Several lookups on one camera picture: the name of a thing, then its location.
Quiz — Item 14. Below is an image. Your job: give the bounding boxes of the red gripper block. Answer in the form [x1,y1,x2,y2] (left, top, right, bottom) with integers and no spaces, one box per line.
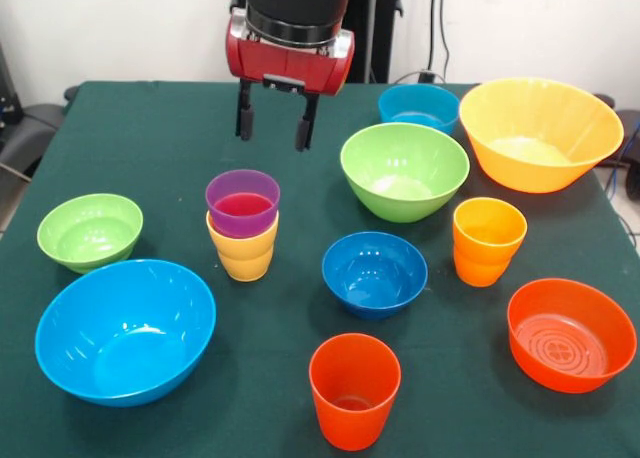
[224,20,357,153]

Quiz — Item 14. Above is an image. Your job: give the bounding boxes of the purple plastic cup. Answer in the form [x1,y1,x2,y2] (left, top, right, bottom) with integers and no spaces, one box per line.
[204,169,282,239]

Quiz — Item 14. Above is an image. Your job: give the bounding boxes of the yellow ribbed plastic cup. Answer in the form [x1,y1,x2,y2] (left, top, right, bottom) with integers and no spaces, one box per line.
[205,210,280,282]

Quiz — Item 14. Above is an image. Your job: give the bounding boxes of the red plastic cup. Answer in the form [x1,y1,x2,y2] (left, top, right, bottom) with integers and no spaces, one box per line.
[308,332,403,452]

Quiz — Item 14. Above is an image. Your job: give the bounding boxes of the dark green tablecloth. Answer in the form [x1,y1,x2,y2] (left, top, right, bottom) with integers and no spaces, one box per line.
[0,80,640,458]

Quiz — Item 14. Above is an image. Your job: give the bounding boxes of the large green bowl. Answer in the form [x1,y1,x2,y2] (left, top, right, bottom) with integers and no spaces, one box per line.
[340,122,472,224]

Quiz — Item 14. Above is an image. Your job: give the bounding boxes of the small light blue bowl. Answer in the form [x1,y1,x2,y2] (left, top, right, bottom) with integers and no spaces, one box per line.
[377,83,461,137]

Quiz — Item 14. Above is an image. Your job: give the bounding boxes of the dark blue bowl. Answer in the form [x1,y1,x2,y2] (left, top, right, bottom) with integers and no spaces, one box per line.
[321,230,429,322]

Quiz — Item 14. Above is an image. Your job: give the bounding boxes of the small green ribbed bowl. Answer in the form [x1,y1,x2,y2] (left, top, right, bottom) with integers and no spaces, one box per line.
[36,192,145,275]

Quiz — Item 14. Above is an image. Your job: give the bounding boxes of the orange ribbed plastic cup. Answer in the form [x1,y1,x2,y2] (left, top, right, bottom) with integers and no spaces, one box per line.
[453,196,529,288]

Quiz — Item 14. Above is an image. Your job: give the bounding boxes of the large light blue bowl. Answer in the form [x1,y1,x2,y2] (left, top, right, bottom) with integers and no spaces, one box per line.
[34,258,218,408]

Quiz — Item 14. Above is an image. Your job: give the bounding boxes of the large yellow bowl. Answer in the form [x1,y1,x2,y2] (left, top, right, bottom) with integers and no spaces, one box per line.
[458,76,626,195]

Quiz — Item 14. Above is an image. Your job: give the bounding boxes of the red plastic bowl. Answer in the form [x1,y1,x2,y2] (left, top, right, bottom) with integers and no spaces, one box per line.
[506,277,638,395]

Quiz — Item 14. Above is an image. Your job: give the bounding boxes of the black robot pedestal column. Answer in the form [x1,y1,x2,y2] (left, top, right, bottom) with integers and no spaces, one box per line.
[229,0,404,84]

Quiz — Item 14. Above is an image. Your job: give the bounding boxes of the black hanging cable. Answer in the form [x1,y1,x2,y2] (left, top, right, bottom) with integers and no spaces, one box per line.
[422,0,452,83]

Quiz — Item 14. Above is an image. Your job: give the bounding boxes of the dark grey pedestal leg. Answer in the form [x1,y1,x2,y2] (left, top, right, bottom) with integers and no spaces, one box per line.
[0,102,67,180]

